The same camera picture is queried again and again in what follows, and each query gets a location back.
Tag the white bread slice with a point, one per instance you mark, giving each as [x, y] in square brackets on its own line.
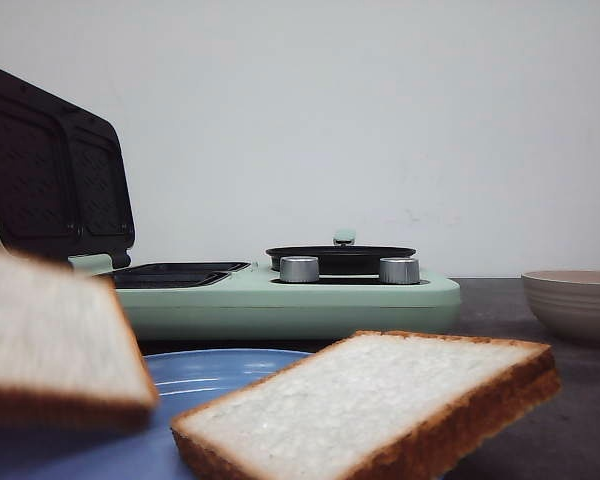
[68, 355]
[394, 405]

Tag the breakfast maker hinged lid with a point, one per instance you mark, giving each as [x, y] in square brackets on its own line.
[63, 189]

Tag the beige ribbed bowl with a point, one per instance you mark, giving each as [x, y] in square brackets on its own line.
[566, 302]

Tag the mint green breakfast maker base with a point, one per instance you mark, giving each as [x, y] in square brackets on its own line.
[238, 300]

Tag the left silver control knob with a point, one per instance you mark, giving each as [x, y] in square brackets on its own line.
[299, 269]

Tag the silver control knob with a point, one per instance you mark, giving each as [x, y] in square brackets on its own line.
[399, 271]
[299, 269]

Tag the black round frying pan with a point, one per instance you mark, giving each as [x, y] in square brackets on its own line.
[343, 256]

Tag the right silver control knob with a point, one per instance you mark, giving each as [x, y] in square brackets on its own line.
[399, 271]

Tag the blue ribbed plate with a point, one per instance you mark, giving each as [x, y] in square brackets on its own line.
[183, 380]

